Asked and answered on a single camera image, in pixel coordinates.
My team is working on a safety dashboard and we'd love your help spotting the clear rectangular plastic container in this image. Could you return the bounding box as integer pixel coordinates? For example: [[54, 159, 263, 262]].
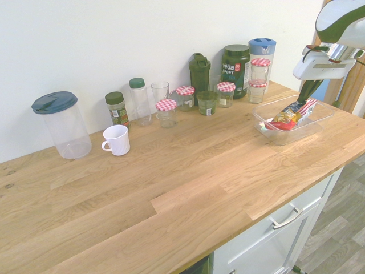
[[252, 94, 335, 147]]

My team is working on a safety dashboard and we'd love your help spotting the clear drinking glass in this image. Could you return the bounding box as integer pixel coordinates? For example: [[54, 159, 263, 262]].
[[151, 81, 170, 107]]

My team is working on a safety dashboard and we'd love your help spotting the white mug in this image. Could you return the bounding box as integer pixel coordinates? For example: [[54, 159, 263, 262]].
[[101, 124, 131, 156]]

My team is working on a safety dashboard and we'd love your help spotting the glass jar red checked lid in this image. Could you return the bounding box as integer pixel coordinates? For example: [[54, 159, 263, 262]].
[[216, 82, 236, 108], [170, 86, 196, 112], [247, 80, 268, 104], [155, 99, 178, 129], [250, 58, 271, 83]]

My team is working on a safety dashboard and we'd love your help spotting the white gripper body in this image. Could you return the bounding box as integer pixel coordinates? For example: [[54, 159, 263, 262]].
[[292, 45, 358, 82]]

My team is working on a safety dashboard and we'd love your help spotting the clear pitcher light blue lid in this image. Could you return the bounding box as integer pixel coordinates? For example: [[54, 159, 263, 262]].
[[248, 38, 277, 86]]

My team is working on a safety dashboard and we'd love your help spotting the silver drawer handle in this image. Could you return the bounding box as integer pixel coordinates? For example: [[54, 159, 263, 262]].
[[269, 207, 304, 231]]

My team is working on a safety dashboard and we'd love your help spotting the dark green shaker bottle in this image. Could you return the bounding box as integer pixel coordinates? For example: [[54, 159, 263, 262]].
[[188, 53, 212, 107]]

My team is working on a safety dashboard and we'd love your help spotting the small green glass jar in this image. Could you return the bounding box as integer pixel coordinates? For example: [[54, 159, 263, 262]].
[[196, 90, 218, 116]]

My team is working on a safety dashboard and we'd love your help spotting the white cabinet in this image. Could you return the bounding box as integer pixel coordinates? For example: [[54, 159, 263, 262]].
[[212, 167, 345, 274]]

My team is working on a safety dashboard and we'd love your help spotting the clear bottle green cap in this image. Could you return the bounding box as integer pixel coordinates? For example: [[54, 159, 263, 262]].
[[128, 77, 152, 127]]

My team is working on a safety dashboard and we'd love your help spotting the wooden door frame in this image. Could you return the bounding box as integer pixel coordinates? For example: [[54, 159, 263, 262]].
[[311, 28, 365, 118]]

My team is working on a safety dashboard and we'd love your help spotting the dark green Vega protein tub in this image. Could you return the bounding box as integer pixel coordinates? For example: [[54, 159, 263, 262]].
[[221, 44, 252, 100]]

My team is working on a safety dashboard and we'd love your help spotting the large clear canister blue lid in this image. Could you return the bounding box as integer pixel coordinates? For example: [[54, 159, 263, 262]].
[[31, 91, 93, 160]]

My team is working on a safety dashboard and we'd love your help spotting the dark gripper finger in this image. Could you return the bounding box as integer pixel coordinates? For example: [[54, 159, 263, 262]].
[[297, 80, 316, 101], [307, 80, 325, 99]]

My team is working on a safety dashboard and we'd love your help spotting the red and blue chip bag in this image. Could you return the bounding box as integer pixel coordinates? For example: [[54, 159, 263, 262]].
[[263, 96, 318, 131]]

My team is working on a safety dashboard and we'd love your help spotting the spice jar dark green lid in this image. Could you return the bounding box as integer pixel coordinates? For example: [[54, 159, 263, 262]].
[[104, 91, 131, 130]]

